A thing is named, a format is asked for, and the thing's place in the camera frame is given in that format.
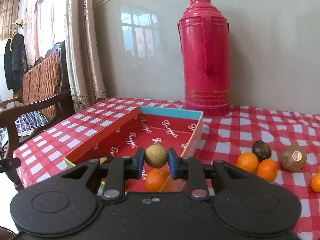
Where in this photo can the brown kiwi with sticker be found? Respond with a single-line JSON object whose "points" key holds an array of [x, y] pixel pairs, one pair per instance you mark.
{"points": [[291, 160]]}

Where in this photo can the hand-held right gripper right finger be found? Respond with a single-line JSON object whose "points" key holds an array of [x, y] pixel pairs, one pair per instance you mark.
{"points": [[173, 163]]}

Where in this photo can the colourful cardboard box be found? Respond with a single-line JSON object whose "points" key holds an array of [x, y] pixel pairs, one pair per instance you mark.
{"points": [[162, 127]]}

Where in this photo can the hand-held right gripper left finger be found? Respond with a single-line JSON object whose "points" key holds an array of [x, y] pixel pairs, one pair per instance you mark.
{"points": [[139, 162]]}

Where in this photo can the red thermos flask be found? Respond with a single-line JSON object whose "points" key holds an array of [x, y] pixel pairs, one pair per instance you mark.
{"points": [[205, 55]]}

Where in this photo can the window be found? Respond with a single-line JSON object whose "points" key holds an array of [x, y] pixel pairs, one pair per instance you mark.
{"points": [[47, 17]]}

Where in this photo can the blue checked cloth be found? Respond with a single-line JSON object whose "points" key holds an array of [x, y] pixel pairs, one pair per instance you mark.
{"points": [[30, 121]]}

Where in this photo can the black hanging coat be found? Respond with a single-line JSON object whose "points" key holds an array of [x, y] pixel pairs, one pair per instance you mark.
{"points": [[15, 60]]}

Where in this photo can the red checked tablecloth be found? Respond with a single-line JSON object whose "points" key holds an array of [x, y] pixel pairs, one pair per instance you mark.
{"points": [[250, 130]]}

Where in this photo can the tan round fruit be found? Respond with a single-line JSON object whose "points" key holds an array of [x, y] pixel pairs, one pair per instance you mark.
{"points": [[156, 156]]}

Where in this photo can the dark brown round fruit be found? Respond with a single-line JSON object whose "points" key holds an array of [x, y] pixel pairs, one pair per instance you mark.
{"points": [[261, 150]]}

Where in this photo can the small orange tangerine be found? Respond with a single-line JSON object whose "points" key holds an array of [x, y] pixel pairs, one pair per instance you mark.
{"points": [[316, 182]]}

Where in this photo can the beige curtain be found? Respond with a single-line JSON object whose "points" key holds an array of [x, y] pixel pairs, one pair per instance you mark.
{"points": [[80, 42]]}

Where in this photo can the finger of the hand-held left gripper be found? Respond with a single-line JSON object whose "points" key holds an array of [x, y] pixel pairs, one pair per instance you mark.
{"points": [[10, 163]]}

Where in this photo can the beige brimmed hat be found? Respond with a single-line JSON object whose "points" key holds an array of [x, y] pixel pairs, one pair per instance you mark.
{"points": [[18, 23]]}

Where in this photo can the dark rotten fruit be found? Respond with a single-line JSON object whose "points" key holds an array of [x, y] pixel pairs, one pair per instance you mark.
{"points": [[105, 160]]}

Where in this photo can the dark wooden wicker chair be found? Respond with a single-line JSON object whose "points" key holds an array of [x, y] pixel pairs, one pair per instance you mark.
{"points": [[50, 72]]}

